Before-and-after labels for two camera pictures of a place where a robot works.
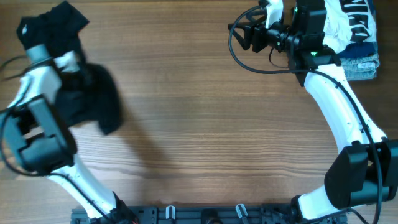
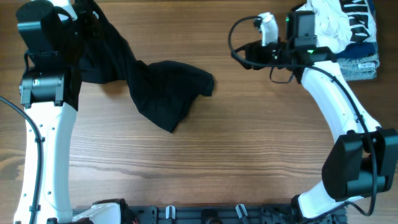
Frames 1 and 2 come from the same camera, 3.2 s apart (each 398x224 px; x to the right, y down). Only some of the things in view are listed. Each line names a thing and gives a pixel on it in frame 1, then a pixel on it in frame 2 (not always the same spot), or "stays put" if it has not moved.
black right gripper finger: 246,25 to 244,47
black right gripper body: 277,37 to 275,53
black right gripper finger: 245,42 to 245,65
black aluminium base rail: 217,214 stays put
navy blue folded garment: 359,49 stays put
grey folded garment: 360,68 stays put
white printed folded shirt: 347,22 stays put
